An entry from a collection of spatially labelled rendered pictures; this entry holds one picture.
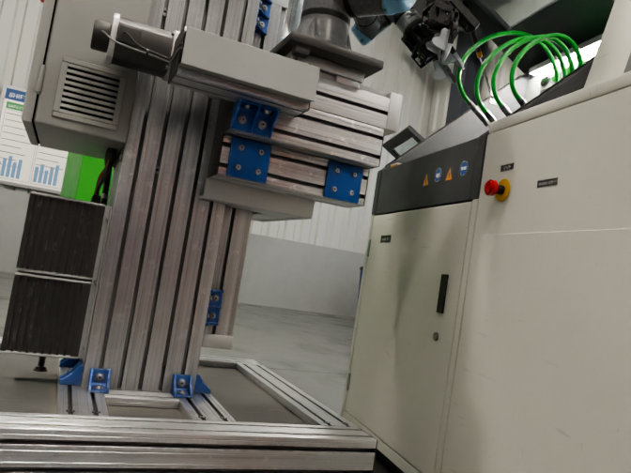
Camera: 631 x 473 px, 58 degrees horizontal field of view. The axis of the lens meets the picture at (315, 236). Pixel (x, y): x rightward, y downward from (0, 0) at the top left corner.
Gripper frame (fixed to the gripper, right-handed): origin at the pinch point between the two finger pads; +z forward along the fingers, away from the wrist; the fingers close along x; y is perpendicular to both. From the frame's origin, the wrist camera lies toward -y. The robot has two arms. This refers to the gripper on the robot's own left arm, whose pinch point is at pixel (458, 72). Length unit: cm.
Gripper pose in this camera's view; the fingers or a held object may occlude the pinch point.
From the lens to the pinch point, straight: 190.0
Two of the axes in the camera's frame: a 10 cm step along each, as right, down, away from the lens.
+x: 1.0, -2.7, -9.6
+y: -8.1, 5.4, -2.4
